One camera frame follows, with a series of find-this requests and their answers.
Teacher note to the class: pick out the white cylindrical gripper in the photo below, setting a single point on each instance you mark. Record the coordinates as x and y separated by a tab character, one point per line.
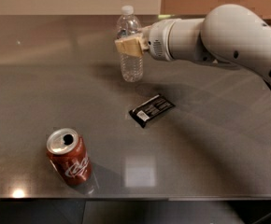
158	38

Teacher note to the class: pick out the clear plastic water bottle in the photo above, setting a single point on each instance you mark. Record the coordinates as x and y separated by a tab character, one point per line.
128	26

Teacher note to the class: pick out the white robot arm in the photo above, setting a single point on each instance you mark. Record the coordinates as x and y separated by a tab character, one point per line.
228	36

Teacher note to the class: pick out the black rxbar chocolate wrapper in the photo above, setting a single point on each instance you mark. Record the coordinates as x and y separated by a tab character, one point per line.
151	109

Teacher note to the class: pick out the red coca-cola can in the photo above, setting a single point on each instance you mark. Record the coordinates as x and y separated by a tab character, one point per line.
68	155

